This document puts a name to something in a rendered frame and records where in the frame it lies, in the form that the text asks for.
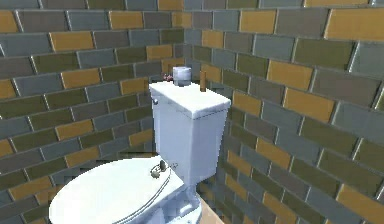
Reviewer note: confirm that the brown stick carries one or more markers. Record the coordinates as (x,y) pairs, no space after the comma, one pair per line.
(202,81)

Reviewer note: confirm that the grey toilet paper roll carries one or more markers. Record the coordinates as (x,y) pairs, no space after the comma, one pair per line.
(182,75)

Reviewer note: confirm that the small red object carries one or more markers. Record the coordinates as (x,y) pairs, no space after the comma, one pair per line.
(167,77)

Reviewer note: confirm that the white toilet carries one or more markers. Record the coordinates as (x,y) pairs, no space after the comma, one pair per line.
(186,133)

